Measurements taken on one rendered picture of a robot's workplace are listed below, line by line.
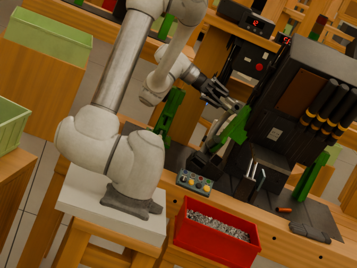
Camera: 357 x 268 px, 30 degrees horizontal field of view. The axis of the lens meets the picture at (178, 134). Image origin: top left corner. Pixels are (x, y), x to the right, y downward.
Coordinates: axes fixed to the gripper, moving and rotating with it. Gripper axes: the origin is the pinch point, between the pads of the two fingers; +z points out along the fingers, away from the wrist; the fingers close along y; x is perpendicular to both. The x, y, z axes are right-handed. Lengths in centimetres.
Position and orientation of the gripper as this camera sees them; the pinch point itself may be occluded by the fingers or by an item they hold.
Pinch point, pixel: (230, 106)
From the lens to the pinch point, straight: 302.4
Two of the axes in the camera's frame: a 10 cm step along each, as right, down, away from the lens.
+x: -4.1, 3.0, 8.6
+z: 7.8, 6.0, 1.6
